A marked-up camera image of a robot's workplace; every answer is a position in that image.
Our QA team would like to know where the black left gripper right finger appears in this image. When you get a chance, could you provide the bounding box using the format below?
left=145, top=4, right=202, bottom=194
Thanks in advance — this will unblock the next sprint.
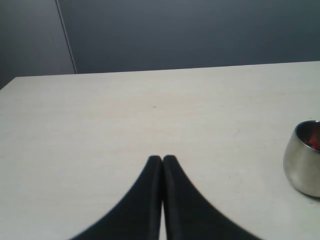
left=162, top=155, right=259, bottom=240

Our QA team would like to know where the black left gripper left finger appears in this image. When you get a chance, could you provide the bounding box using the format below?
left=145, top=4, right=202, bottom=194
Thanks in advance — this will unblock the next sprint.
left=73, top=155, right=163, bottom=240

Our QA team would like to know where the stainless steel cup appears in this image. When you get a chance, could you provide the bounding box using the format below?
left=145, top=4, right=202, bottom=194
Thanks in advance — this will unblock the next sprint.
left=283, top=120, right=320, bottom=198

